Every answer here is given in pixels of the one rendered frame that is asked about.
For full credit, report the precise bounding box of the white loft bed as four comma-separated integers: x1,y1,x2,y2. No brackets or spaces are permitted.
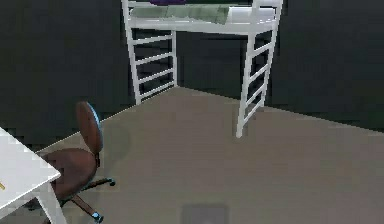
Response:
121,0,284,139

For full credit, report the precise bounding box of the brown swivel office chair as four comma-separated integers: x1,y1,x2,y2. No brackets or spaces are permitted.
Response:
23,100,117,224

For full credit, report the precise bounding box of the green blanket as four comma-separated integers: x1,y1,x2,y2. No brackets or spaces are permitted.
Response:
130,3,232,26

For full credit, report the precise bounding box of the purple pillow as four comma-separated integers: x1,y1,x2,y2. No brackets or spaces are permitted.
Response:
148,0,188,6

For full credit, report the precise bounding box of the white desk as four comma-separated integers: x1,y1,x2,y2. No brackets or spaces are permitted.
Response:
0,126,69,224

